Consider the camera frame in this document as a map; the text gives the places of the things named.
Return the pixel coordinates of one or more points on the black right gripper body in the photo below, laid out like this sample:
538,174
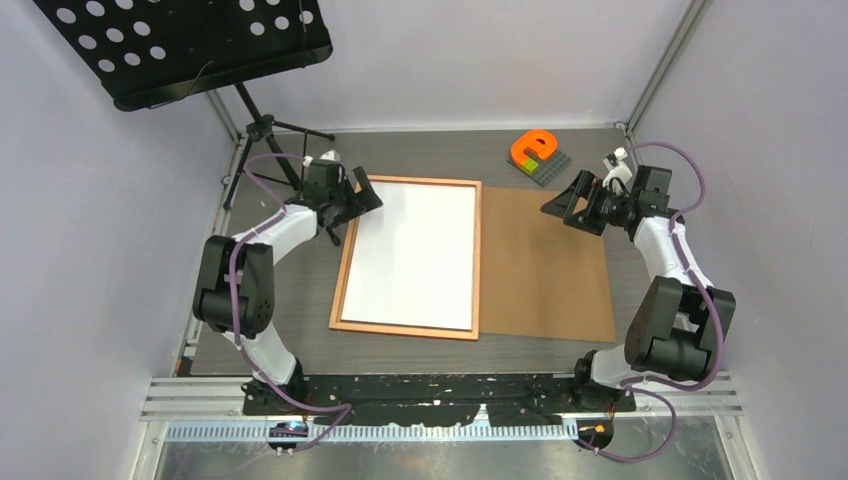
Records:
611,206

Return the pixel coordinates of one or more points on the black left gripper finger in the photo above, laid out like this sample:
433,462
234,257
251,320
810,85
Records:
349,211
366,197

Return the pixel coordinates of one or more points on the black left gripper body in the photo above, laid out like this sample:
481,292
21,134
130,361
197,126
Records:
345,186

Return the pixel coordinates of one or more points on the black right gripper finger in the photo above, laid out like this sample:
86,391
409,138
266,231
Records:
575,216
579,189

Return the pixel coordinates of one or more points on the mountain landscape photo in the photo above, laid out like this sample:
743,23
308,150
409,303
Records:
411,255

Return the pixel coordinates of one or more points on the copper picture frame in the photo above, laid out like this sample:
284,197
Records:
477,265

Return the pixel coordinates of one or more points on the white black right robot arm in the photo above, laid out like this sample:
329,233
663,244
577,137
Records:
677,335

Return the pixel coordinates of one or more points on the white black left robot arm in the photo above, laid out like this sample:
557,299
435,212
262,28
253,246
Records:
235,294

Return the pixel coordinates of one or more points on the grey building baseplate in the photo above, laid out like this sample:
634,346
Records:
549,168

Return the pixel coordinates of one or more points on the green building brick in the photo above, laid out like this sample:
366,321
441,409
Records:
528,166

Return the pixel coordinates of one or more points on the orange letter toy block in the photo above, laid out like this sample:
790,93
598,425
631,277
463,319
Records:
540,142

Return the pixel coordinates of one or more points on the brown cardboard backing board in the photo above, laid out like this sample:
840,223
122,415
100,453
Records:
539,277

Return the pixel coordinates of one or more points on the black perforated music stand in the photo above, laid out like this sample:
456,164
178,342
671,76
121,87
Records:
152,57

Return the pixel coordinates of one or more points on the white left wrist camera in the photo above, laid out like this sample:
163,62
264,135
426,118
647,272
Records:
328,156

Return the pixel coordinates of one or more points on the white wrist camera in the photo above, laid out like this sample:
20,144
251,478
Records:
328,156
618,172

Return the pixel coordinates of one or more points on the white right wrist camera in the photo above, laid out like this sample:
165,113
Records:
618,172

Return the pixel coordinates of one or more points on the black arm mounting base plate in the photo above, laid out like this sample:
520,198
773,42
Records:
436,400

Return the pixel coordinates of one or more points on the aluminium front rail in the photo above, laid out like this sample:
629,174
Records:
212,407

